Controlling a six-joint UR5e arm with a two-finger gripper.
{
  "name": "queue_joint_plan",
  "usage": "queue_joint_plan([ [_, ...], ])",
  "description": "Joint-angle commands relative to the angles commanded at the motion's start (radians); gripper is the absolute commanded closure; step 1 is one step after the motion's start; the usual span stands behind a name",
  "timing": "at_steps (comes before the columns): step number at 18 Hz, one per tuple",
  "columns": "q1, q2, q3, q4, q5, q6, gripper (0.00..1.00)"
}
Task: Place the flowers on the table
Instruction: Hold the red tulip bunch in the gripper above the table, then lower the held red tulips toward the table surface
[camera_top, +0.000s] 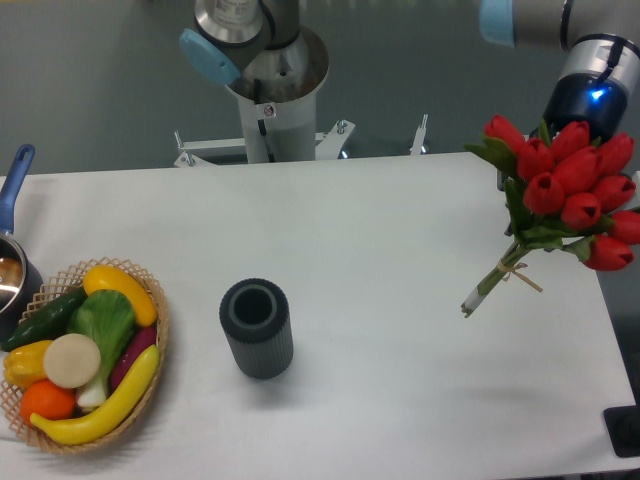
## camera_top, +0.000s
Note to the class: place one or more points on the blue handled saucepan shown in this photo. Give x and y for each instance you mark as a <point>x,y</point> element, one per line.
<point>20,280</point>

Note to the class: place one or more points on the orange fruit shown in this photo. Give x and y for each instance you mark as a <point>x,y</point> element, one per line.
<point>47,400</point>

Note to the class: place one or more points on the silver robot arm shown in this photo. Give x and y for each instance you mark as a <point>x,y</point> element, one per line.
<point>602,41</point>

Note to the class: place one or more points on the green leafy bok choy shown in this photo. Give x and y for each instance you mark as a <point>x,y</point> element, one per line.
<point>107,318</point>

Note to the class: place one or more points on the dark grey ribbed vase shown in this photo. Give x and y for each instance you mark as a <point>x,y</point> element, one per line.
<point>255,317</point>

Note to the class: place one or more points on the purple sweet potato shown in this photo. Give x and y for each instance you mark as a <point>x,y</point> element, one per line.
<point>141,340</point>

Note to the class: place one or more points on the green cucumber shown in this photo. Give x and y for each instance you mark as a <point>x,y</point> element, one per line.
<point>48,322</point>

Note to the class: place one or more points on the yellow bell pepper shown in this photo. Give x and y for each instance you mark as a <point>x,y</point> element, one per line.
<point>24,366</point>

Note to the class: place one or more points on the yellow squash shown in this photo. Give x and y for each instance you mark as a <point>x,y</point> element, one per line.
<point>106,277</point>

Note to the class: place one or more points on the red tulip bouquet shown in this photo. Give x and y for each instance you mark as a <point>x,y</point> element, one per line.
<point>564,191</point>

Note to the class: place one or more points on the black device at table edge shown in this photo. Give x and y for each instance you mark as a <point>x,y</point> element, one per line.
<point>623,428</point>

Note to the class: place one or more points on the yellow banana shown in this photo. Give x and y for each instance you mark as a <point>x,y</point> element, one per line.
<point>108,416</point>

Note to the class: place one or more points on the beige round disc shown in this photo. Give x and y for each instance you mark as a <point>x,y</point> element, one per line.
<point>71,361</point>

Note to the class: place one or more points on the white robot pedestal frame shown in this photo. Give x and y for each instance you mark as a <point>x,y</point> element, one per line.
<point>274,68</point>

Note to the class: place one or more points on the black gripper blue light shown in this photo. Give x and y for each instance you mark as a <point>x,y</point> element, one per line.
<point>580,97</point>

